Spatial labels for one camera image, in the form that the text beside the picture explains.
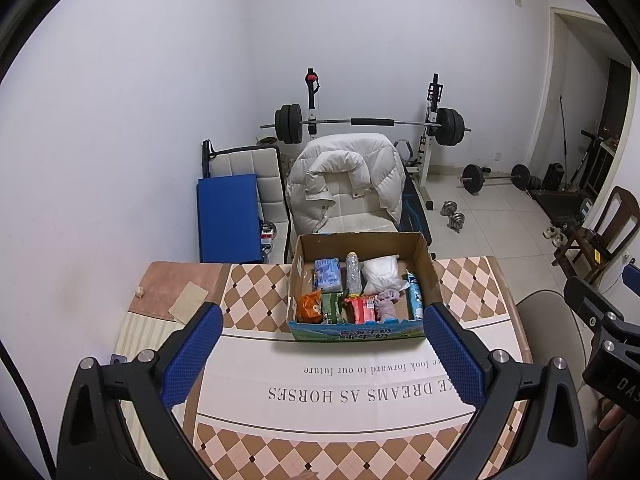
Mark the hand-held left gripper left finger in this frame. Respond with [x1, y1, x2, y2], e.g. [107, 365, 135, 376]
[56, 301, 224, 480]

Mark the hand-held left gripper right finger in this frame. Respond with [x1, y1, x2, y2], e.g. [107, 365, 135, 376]
[422, 302, 588, 480]

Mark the blue white tube packet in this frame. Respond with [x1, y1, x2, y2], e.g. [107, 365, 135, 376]
[404, 270, 426, 321]

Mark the purple grey sock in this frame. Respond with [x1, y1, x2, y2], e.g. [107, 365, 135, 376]
[372, 289, 402, 322]

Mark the cardboard box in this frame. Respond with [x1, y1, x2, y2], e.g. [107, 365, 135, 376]
[287, 231, 443, 343]

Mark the red snack packet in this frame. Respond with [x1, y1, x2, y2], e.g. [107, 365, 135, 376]
[344, 296, 378, 324]

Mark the white cotton plastic bag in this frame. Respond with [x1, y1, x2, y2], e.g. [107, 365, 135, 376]
[361, 256, 401, 295]

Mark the orange snack packet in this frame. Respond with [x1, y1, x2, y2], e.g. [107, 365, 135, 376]
[296, 290, 325, 323]

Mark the green snack packet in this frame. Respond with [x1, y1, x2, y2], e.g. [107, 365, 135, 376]
[321, 292, 346, 323]

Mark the light blue tissue pack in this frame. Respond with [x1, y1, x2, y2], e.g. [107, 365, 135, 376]
[314, 258, 345, 293]

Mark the person's right hand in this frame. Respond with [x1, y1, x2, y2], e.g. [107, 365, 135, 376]
[590, 404, 640, 480]

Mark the grey round chair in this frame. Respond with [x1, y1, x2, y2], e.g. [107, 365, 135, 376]
[515, 289, 596, 396]

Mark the dark wooden chair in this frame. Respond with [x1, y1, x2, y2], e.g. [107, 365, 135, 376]
[555, 186, 640, 281]

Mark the cream striped mat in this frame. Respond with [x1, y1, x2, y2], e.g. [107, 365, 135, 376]
[112, 310, 183, 461]

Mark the tan paper card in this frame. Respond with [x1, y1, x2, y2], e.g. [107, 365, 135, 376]
[169, 281, 210, 322]

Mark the pink brown cloth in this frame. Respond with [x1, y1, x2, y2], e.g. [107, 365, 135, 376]
[127, 261, 232, 321]

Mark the black exercise machine base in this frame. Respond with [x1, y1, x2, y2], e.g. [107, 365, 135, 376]
[530, 187, 593, 227]

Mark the black folding scooter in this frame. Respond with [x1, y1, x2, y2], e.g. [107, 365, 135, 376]
[565, 130, 617, 196]

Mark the black box speaker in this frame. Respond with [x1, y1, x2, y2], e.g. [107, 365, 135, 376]
[542, 162, 566, 191]

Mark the checkered printed tablecloth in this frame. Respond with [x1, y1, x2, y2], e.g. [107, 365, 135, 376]
[182, 256, 533, 480]

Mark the blue folded mat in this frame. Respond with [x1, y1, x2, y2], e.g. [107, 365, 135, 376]
[196, 174, 263, 263]

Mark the thin black pole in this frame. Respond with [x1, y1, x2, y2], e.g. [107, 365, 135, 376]
[559, 95, 571, 171]

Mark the white seat chair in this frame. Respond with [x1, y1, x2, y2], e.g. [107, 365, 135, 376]
[320, 195, 399, 235]

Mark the small black barbell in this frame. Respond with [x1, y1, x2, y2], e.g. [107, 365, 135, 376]
[459, 163, 532, 196]

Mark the white quilted chair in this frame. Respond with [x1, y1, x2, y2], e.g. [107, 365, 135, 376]
[210, 145, 294, 263]

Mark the white down jacket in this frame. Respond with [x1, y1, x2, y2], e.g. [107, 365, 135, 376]
[286, 133, 405, 235]

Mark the large black barbell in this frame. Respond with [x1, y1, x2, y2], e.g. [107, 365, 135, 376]
[260, 104, 472, 147]

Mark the black metal frame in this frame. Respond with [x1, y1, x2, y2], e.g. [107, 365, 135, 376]
[201, 139, 278, 179]

